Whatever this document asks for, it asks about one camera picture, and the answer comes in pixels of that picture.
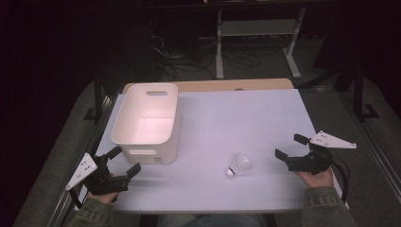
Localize black metal stand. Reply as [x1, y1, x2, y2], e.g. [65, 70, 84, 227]
[82, 69, 128, 126]
[298, 59, 381, 123]

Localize black floor cables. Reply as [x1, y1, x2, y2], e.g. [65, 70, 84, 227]
[150, 33, 263, 81]

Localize white plastic storage bin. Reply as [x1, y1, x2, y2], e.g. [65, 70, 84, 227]
[111, 82, 183, 166]

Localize person's right hand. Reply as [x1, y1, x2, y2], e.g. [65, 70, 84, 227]
[294, 167, 335, 189]

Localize white metal stand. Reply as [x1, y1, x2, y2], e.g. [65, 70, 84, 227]
[215, 7, 307, 80]

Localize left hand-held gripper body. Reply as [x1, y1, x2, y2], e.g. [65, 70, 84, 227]
[64, 152, 131, 197]

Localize metal rail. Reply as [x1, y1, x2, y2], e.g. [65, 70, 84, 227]
[46, 94, 115, 227]
[340, 91, 401, 203]

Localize person's left hand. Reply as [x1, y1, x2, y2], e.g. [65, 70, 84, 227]
[86, 190, 121, 205]

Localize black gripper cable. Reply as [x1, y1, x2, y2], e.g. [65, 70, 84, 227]
[330, 155, 352, 203]
[68, 186, 84, 210]

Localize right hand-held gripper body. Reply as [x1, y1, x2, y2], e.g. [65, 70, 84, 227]
[285, 130, 357, 176]

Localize white shuttlecock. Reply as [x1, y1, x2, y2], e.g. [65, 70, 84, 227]
[225, 152, 253, 178]

